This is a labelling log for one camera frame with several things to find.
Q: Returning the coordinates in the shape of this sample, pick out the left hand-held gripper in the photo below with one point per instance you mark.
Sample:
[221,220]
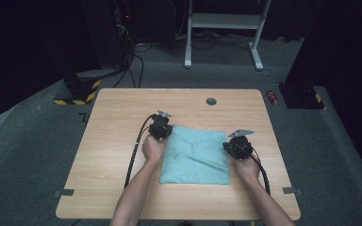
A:
[160,127]

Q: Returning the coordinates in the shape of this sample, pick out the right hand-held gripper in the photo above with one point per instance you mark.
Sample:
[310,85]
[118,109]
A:
[238,146]

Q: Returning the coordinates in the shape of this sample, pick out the teal cloth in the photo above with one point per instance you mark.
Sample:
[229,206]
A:
[194,157]

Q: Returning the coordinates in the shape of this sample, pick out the person's left hand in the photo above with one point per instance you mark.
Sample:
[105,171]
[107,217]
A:
[153,150]

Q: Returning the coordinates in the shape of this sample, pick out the person's right hand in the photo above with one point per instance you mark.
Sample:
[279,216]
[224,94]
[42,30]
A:
[247,169]

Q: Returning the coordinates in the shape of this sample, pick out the grey table grommet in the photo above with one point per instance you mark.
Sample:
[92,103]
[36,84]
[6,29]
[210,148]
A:
[211,101]

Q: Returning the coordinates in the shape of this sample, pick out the small red object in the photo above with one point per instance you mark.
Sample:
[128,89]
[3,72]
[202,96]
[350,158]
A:
[272,97]

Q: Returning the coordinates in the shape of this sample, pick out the grey tape piece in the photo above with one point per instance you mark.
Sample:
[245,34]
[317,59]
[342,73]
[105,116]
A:
[291,190]
[65,192]

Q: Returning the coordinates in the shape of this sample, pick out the yellow black striped stand base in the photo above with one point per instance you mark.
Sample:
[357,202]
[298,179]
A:
[85,92]

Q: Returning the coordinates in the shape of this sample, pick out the dark equipment rack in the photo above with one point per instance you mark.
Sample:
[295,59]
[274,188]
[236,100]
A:
[124,31]

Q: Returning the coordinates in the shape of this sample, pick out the white metal stand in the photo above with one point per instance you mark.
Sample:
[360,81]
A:
[223,21]

